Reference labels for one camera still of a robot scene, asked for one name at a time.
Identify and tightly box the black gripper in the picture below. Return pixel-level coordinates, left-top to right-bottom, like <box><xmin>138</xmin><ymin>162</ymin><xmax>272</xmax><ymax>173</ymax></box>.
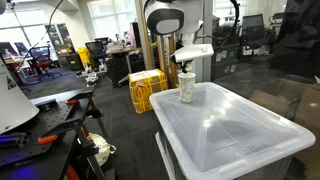
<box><xmin>181</xmin><ymin>61</ymin><xmax>191</xmax><ymax>74</ymax></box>

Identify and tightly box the white cone shaped robot base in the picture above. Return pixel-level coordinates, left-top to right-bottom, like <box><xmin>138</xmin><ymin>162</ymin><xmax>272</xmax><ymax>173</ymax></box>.
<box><xmin>0</xmin><ymin>59</ymin><xmax>39</xmax><ymax>134</ymax></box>

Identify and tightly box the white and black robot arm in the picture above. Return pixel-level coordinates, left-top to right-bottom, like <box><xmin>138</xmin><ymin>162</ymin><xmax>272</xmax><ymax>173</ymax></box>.
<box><xmin>142</xmin><ymin>0</ymin><xmax>240</xmax><ymax>73</ymax></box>

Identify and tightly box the white paper cup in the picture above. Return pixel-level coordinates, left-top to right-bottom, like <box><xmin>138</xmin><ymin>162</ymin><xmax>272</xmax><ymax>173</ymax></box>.
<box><xmin>178</xmin><ymin>72</ymin><xmax>195</xmax><ymax>103</ymax></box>

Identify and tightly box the large clear plastic container lid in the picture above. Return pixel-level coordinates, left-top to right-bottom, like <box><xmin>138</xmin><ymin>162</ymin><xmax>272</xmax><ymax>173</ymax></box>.
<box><xmin>150</xmin><ymin>82</ymin><xmax>316</xmax><ymax>180</ymax></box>

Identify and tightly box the yellow DHL cardboard box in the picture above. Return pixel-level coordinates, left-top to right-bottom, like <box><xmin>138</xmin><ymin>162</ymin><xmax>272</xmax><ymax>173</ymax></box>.
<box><xmin>129</xmin><ymin>69</ymin><xmax>168</xmax><ymax>114</ymax></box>

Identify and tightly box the yellow bin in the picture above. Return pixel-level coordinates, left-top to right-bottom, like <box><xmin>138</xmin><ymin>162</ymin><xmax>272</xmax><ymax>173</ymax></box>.
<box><xmin>78</xmin><ymin>47</ymin><xmax>94</xmax><ymax>68</ymax></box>

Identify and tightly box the grey storage bin base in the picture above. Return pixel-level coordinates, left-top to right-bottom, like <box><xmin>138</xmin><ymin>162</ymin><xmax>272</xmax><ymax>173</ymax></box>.
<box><xmin>155</xmin><ymin>130</ymin><xmax>293</xmax><ymax>180</ymax></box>

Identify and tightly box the white plastic bag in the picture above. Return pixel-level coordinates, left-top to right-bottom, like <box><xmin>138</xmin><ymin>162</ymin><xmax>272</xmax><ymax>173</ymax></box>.
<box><xmin>88</xmin><ymin>133</ymin><xmax>117</xmax><ymax>166</ymax></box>

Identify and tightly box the red and black office chair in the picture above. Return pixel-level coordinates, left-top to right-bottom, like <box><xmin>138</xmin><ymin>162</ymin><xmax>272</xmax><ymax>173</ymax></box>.
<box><xmin>30</xmin><ymin>46</ymin><xmax>62</xmax><ymax>81</ymax></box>

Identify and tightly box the black perforated work table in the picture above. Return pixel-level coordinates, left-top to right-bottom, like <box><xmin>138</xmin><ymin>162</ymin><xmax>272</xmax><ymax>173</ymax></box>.
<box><xmin>0</xmin><ymin>88</ymin><xmax>105</xmax><ymax>180</ymax></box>

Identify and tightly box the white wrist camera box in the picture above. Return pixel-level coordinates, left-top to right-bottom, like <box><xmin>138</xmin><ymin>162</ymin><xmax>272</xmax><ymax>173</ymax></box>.
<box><xmin>170</xmin><ymin>44</ymin><xmax>214</xmax><ymax>63</ymax></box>

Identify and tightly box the orange handled clamp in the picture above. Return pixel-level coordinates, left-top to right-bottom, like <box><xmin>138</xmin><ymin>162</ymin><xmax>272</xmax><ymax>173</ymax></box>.
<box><xmin>65</xmin><ymin>100</ymin><xmax>78</xmax><ymax>105</ymax></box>
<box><xmin>37</xmin><ymin>135</ymin><xmax>59</xmax><ymax>144</ymax></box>

